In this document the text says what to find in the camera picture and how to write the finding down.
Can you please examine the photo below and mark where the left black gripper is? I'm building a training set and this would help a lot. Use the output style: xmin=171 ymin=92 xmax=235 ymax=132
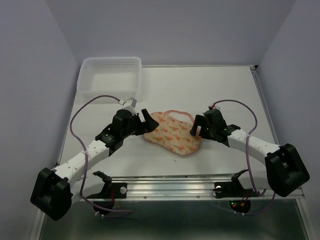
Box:
xmin=120 ymin=108 xmax=158 ymax=138

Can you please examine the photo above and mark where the floral orange laundry bag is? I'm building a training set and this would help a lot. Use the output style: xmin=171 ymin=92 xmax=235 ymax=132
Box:
xmin=143 ymin=110 xmax=202 ymax=156

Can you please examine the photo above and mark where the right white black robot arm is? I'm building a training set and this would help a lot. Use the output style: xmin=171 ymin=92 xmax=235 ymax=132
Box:
xmin=190 ymin=108 xmax=310 ymax=198

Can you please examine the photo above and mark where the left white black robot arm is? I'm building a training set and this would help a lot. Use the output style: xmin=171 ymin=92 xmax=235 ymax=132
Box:
xmin=30 ymin=107 xmax=159 ymax=221

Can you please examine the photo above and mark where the white perforated plastic basket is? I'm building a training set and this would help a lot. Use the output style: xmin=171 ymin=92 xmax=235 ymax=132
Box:
xmin=76 ymin=56 xmax=142 ymax=99

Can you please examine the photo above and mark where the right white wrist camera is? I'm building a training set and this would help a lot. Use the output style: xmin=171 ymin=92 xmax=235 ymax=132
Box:
xmin=208 ymin=104 xmax=220 ymax=110

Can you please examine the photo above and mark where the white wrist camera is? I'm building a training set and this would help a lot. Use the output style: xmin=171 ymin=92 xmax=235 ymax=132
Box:
xmin=118 ymin=97 xmax=137 ymax=110
xmin=208 ymin=104 xmax=220 ymax=110

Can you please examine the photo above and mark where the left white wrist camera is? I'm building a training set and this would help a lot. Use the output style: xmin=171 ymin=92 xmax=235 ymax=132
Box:
xmin=118 ymin=97 xmax=137 ymax=110

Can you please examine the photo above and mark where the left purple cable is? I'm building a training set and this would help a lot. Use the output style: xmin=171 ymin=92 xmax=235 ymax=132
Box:
xmin=69 ymin=94 xmax=133 ymax=219

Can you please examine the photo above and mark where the aluminium front rail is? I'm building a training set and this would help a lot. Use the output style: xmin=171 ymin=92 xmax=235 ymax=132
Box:
xmin=41 ymin=177 xmax=306 ymax=201

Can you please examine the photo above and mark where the aluminium rail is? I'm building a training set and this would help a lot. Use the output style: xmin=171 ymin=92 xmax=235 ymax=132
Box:
xmin=41 ymin=177 xmax=306 ymax=201
xmin=251 ymin=64 xmax=291 ymax=176

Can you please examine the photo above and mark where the aluminium right side rail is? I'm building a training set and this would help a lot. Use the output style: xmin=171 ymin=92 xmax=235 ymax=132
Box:
xmin=251 ymin=64 xmax=291 ymax=176

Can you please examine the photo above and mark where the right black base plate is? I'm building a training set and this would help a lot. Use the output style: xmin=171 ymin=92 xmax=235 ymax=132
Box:
xmin=211 ymin=169 xmax=258 ymax=199

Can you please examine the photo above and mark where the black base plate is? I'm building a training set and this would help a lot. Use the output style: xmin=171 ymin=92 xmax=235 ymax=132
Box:
xmin=83 ymin=171 xmax=128 ymax=200
xmin=211 ymin=169 xmax=258 ymax=199

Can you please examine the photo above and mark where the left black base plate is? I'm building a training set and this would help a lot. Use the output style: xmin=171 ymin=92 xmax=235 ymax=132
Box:
xmin=83 ymin=171 xmax=128 ymax=200

